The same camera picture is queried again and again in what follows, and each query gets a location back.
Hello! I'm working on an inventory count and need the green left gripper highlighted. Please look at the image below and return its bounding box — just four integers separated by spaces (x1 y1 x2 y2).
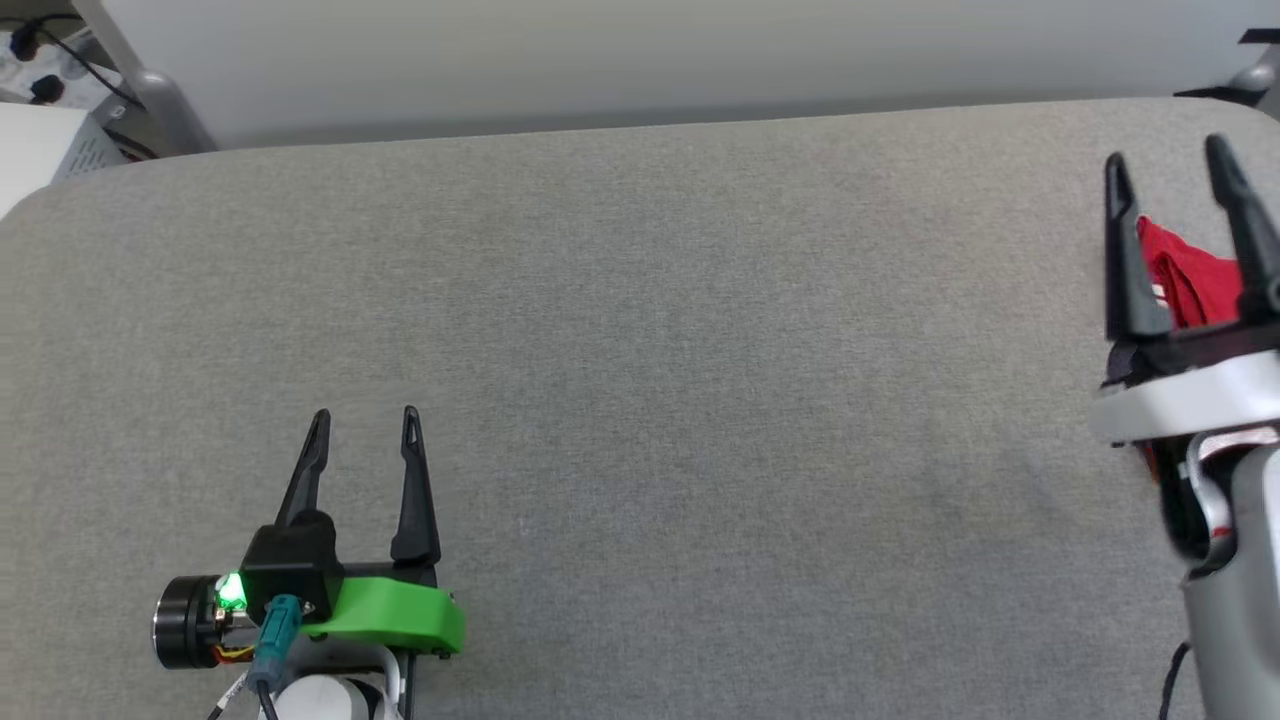
276 405 466 658

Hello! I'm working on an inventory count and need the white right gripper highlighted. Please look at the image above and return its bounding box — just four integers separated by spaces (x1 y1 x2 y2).
1090 133 1280 446

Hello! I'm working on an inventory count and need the red white basketball jersey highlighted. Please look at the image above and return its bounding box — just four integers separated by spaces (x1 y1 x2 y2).
1137 215 1243 331

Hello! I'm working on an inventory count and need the black cylindrical left gripper motor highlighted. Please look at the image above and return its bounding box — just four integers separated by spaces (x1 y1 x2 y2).
152 575 249 669

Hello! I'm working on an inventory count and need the grey metal stand leg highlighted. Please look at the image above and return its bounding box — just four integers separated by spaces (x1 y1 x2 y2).
70 0 216 156

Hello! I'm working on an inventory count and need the white metal box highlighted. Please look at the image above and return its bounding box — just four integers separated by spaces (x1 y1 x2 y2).
0 100 131 221

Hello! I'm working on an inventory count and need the white power strip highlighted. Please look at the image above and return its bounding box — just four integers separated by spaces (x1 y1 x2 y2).
0 20 111 106

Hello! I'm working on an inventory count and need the teal cable connector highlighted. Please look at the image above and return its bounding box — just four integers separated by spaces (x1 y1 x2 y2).
250 595 304 691

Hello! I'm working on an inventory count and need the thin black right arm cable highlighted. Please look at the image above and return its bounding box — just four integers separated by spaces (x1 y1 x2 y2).
1160 640 1193 720

